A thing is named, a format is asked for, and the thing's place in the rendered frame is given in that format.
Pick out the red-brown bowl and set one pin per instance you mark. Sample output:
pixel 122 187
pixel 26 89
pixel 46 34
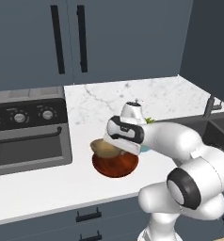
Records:
pixel 115 166

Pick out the grey-blue cabinet door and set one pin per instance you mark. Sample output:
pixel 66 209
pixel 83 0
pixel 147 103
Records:
pixel 132 37
pixel 23 40

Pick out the tan bowl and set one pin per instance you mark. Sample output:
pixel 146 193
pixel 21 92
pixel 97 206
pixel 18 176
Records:
pixel 101 148

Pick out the grey-blue drawer front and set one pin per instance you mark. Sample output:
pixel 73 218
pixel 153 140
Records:
pixel 117 233
pixel 48 219

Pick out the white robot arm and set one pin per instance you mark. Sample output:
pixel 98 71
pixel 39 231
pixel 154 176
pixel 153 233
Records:
pixel 192 147

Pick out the silver oven knob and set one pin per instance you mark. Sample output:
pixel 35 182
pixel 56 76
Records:
pixel 19 118
pixel 47 114

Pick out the dark grey sink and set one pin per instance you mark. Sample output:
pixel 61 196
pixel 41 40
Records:
pixel 217 128

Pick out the green vegetable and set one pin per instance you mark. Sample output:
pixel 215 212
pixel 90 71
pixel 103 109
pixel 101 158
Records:
pixel 149 120

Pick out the dark grey tap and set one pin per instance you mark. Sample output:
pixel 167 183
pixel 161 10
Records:
pixel 210 105

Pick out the light blue plate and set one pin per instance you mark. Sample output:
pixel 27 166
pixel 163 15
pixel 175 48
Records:
pixel 145 148

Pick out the black toaster oven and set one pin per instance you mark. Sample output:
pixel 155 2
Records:
pixel 29 106

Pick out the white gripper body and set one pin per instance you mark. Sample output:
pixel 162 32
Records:
pixel 131 111

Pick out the toaster oven glass door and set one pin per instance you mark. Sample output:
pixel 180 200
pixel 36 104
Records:
pixel 26 152

